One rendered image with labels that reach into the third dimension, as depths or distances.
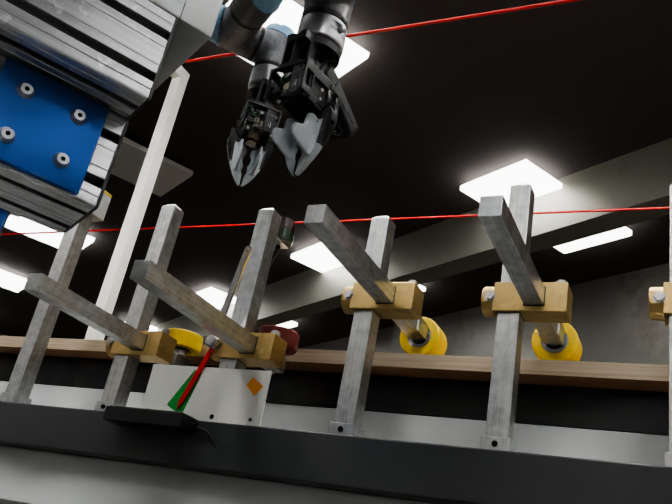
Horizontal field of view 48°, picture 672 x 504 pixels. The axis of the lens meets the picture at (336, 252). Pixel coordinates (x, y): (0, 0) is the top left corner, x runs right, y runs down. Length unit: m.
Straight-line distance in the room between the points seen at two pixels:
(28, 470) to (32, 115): 1.07
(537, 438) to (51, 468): 0.91
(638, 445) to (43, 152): 1.04
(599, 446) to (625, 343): 5.23
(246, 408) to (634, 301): 5.54
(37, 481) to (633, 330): 5.52
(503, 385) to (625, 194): 3.96
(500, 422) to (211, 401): 0.51
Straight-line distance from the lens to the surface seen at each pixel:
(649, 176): 5.05
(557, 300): 1.22
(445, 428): 1.43
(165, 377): 1.46
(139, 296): 1.59
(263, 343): 1.37
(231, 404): 1.36
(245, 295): 1.44
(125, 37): 0.68
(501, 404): 1.18
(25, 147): 0.66
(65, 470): 1.58
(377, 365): 1.45
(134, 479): 1.47
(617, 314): 6.72
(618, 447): 1.37
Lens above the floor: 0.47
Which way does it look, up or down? 24 degrees up
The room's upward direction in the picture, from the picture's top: 12 degrees clockwise
